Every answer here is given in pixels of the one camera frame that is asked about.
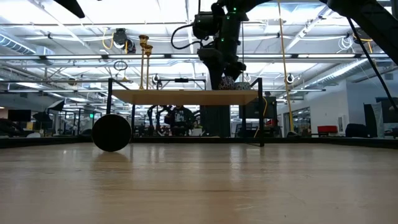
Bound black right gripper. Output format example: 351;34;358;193
198;29;247;91

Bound red floral candle tin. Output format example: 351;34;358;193
217;76;236;91

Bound small wooden shelf black legs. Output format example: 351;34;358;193
106;77;266;147

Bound person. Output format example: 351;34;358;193
167;105;196;137

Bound red seat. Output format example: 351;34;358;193
317;125;338;135

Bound black chair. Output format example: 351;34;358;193
345;123;368;138

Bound black and white panel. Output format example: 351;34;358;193
363;102;385;138

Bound black studio softbox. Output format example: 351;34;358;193
46;99;65;113

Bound black monitor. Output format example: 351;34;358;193
7;109;32;123

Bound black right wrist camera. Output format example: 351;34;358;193
192;11;219;40

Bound yellow hanging cable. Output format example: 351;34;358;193
277;0;295;134

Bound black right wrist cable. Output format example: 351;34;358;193
170;23;201;50

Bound hanging black cable loop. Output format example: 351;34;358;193
113;60;128;72

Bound black aluminium table frame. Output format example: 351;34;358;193
0;136;398;149

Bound long black right arm cable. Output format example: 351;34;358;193
346;17;398;112

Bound large dark wall screen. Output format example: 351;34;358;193
375;97;398;124

